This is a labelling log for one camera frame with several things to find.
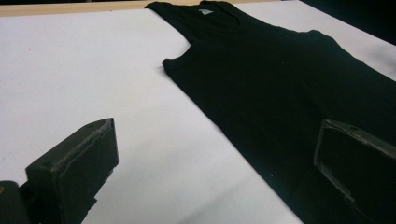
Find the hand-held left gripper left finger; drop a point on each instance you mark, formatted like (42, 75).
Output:
(71, 168)

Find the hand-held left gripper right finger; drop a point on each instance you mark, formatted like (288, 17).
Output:
(358, 168)

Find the black tank top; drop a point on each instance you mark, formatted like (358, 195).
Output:
(264, 93)

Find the wooden table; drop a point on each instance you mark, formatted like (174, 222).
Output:
(62, 7)

